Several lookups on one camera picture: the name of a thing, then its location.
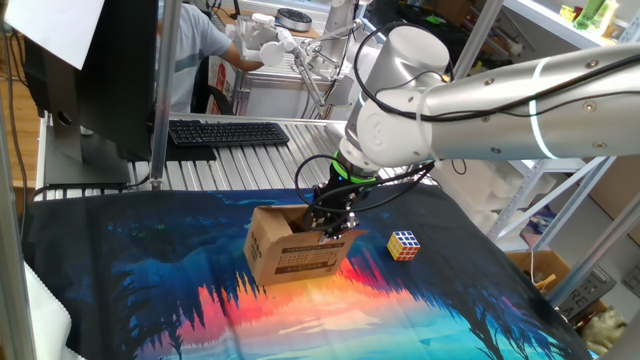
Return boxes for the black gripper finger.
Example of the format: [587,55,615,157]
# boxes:
[319,210,359,245]
[301,205,332,234]

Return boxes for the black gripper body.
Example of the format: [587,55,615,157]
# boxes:
[312,167,375,216]

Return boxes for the brown cardboard box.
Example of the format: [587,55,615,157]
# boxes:
[243,203,370,287]

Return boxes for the person forearm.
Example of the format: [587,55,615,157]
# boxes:
[219,42,265,72]

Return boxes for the Rubik's cube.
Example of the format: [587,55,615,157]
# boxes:
[386,229,422,262]

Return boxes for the black computer keyboard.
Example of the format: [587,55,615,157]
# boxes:
[167,118,291,149]

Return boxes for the white foam blocks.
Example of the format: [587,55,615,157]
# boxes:
[428,158,557,236]

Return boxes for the white carton red print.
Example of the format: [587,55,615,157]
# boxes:
[205,58,240,116]

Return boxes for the landscape print tablecloth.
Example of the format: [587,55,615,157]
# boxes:
[22,182,596,360]

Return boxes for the white articulated device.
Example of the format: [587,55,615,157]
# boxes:
[224,12,364,107]

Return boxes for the grey metal column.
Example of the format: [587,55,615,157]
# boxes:
[323,0,359,71]

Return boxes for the black round device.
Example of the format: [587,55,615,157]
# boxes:
[276,7,314,34]

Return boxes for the white metal shelf rack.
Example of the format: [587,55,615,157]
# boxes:
[487,0,640,241]

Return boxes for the person torso light shirt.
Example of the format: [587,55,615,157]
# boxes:
[157,2,234,114]

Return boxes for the small open cardboard carton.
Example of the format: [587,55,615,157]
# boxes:
[505,248,572,296]

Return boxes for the black computer monitor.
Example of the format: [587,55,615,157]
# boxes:
[23,0,160,187]

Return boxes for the grey lettered plate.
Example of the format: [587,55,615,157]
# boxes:
[555,265,619,321]

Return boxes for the large brown cardboard sheet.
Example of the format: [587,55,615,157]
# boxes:
[587,154,640,234]

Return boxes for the beige bag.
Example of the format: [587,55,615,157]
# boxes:
[579,305,637,360]

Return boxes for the green plastic bottle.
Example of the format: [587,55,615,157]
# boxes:
[573,0,607,31]

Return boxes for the white paper sheet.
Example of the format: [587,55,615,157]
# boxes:
[3,0,106,71]

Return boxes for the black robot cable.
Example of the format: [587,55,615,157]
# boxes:
[293,22,640,234]

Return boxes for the aluminium frame post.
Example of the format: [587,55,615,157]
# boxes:
[0,94,37,360]
[451,0,505,81]
[148,0,184,191]
[545,192,640,307]

